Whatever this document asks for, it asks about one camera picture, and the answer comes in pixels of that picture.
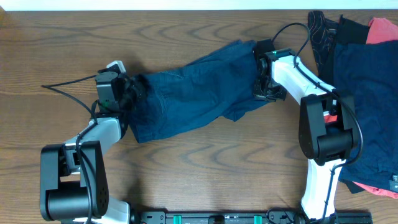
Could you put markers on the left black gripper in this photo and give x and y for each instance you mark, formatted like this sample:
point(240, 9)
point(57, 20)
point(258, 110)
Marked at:
point(133, 84)

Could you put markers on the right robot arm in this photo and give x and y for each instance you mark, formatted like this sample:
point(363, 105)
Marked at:
point(328, 128)

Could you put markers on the plain black garment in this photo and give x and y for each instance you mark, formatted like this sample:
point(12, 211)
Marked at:
point(348, 32)

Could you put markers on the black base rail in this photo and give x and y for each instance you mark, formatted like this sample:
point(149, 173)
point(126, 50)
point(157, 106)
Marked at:
point(277, 216)

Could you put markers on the navy blue shorts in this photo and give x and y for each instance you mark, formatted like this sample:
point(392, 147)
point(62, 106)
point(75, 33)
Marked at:
point(190, 97)

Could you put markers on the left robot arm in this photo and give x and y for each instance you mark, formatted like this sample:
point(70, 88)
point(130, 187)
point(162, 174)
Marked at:
point(73, 182)

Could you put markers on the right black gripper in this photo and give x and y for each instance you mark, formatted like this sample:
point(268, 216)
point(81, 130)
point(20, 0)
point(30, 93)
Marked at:
point(258, 93)

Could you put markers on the black patterned garment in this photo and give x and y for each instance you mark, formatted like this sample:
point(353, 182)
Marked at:
point(322, 33)

